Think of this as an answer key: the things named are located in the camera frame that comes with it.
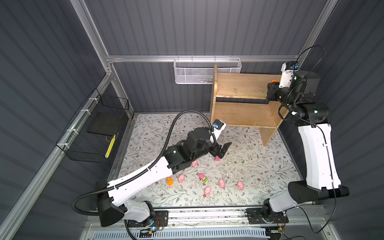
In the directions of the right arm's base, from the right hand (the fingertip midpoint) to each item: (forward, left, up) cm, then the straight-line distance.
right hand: (273, 84), depth 63 cm
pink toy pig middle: (-26, +19, -47) cm, 57 cm away
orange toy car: (-25, +49, -47) cm, 72 cm away
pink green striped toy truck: (-10, +21, -47) cm, 53 cm away
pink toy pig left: (-22, +43, -47) cm, 67 cm away
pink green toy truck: (-23, +30, -46) cm, 59 cm away
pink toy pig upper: (-14, +35, -46) cm, 60 cm away
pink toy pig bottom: (-29, +28, -48) cm, 63 cm away
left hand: (-16, +21, -14) cm, 30 cm away
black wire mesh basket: (-13, +86, -19) cm, 89 cm away
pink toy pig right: (-27, +9, -47) cm, 55 cm away
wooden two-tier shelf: (+9, +9, -16) cm, 20 cm away
